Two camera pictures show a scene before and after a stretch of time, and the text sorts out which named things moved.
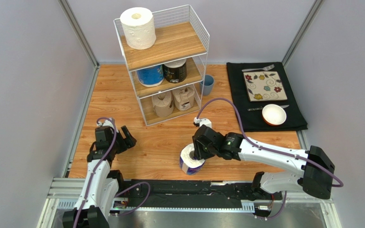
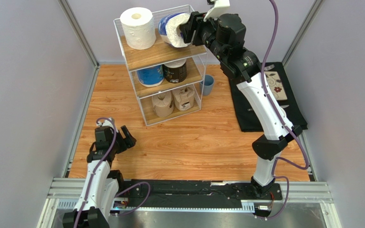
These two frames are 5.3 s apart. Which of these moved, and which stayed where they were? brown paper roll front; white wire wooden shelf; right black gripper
Moved: right black gripper
Stayed: brown paper roll front; white wire wooden shelf
